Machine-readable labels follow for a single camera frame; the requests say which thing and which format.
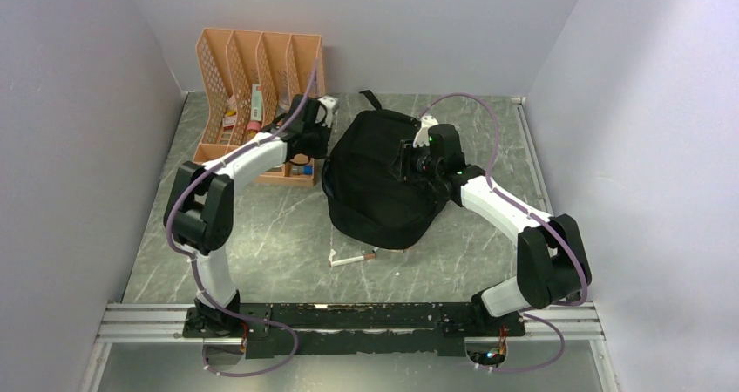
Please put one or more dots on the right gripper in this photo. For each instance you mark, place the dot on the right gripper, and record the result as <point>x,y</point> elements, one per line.
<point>402,167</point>

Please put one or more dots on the black student backpack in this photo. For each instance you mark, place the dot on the black student backpack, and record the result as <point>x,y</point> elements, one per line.
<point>366,198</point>

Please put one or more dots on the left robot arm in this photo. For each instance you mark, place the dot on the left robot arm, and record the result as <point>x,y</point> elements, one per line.
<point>199,215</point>

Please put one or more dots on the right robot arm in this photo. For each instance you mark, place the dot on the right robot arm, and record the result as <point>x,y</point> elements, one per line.
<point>551,262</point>

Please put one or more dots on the white brown pen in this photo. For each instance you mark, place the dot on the white brown pen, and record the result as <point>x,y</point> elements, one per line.
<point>334,262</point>

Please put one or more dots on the blue cap item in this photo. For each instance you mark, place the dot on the blue cap item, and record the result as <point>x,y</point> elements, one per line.
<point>302,170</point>

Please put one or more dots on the pink crayon tube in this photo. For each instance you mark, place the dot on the pink crayon tube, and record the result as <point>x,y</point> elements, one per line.
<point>252,129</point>

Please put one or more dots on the teal stationery box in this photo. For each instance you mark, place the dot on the teal stationery box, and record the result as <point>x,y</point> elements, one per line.
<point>256,104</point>

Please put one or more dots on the peach plastic desk organizer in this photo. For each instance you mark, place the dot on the peach plastic desk organizer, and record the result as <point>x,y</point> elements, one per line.
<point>284,65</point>

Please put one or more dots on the red white staples box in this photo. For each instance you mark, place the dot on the red white staples box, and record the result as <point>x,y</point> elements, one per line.
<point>229,119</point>

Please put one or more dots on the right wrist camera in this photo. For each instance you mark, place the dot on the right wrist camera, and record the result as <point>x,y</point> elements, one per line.
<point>422,137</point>

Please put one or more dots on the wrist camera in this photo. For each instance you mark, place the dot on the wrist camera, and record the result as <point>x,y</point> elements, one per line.
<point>328,108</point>
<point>422,137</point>

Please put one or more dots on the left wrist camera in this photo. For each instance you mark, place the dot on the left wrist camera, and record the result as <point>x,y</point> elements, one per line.
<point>328,108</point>

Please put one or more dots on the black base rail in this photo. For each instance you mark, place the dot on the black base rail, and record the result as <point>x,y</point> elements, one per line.
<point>277,329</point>

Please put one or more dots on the aluminium frame rail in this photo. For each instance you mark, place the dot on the aluminium frame rail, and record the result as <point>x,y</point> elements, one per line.
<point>162,323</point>

